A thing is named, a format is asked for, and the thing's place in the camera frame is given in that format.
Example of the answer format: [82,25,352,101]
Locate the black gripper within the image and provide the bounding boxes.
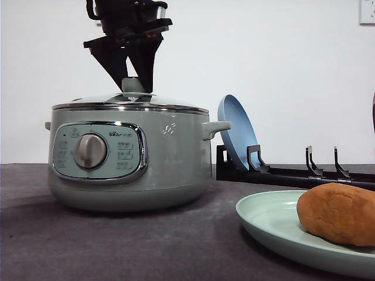
[83,0,173,94]

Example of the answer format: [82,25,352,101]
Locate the glass lid green knob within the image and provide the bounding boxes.
[52,77,210,114]

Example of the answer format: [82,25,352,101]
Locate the green plate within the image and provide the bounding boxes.
[235,190,375,279]

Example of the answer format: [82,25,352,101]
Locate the brown potato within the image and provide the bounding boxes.
[296,183,375,247]

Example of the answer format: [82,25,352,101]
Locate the green electric steamer pot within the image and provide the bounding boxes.
[45,109,231,211]

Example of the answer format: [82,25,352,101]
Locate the blue plate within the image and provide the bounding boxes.
[217,94,261,170]

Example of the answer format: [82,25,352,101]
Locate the black plate rack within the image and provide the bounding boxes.
[216,144,375,190]

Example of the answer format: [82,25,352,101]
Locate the white wall socket right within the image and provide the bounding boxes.
[356,0,375,28]

